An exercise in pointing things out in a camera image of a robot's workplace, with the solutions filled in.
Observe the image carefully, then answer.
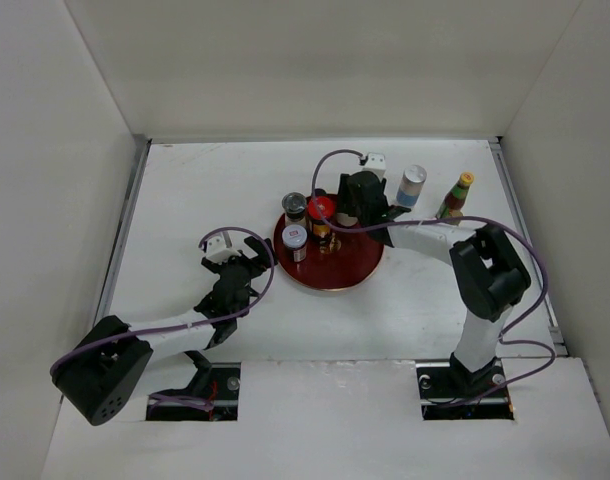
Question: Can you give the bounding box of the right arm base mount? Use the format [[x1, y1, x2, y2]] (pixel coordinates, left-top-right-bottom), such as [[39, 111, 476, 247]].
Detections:
[[415, 360, 514, 421]]

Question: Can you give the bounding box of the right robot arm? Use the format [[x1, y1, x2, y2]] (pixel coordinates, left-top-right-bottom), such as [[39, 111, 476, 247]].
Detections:
[[344, 171, 531, 399]]

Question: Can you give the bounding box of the red sauce bottle yellow cap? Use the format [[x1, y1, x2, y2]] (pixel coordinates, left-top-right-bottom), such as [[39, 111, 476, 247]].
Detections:
[[435, 172, 475, 219]]

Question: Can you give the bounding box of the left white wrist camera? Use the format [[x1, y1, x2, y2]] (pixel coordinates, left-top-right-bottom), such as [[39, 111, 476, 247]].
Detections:
[[204, 235, 239, 264]]

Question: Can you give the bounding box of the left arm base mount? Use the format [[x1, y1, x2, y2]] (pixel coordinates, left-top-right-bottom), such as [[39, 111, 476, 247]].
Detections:
[[145, 351, 242, 422]]

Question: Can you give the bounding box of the jar with white lid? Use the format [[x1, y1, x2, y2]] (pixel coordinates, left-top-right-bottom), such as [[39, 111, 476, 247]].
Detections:
[[281, 224, 308, 263]]

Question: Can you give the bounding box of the red round tray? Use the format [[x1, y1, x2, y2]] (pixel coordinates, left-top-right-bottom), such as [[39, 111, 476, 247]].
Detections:
[[273, 214, 384, 291]]

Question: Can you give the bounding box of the white bottle with black cap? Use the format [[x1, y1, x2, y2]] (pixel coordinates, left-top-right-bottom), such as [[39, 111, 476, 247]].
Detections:
[[335, 211, 358, 228]]

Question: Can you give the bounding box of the blue-labelled silver-capped shaker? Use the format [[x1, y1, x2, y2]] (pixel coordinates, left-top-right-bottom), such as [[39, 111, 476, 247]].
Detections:
[[395, 165, 427, 209]]

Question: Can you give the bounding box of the red-capped sauce jar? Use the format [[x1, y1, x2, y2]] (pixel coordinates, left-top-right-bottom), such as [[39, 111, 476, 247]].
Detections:
[[307, 195, 335, 246]]

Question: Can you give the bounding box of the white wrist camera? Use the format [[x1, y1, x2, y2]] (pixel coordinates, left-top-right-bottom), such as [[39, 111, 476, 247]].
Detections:
[[204, 235, 239, 264], [360, 153, 386, 181]]

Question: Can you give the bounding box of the glass grinder with black top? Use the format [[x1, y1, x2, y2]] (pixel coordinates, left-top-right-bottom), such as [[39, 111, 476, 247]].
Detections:
[[281, 192, 308, 228]]

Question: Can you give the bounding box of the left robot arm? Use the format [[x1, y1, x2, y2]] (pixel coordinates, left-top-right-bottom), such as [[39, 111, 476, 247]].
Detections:
[[50, 229, 277, 426]]

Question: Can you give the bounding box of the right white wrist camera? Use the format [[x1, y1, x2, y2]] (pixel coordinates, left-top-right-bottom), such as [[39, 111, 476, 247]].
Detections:
[[360, 153, 386, 181]]

